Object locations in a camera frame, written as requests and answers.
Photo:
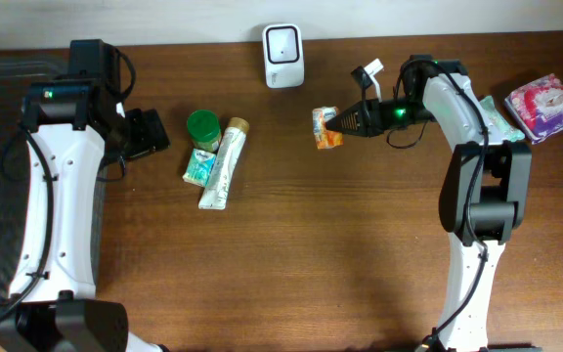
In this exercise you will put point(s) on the red purple tissue pack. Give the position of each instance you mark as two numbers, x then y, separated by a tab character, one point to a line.
537	107

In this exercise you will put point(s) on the green lid jar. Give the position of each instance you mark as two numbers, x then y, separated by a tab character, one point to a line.
205	131

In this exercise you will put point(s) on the white cream tube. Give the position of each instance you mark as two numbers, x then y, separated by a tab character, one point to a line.
216	192

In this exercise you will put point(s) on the grey plastic basket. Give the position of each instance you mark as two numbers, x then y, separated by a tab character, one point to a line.
74	255

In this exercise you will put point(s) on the orange tissue pocket pack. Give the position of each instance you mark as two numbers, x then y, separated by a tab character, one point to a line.
325	139

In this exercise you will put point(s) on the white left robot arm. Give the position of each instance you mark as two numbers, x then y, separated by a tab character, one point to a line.
74	126

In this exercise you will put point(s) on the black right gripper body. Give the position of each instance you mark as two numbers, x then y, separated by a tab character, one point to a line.
368	118

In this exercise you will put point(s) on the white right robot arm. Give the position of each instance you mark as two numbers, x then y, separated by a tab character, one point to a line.
483	196

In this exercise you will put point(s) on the mint green wipes packet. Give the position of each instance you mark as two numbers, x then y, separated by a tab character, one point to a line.
506	131

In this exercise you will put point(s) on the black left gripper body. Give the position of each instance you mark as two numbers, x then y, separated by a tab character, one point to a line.
132	136

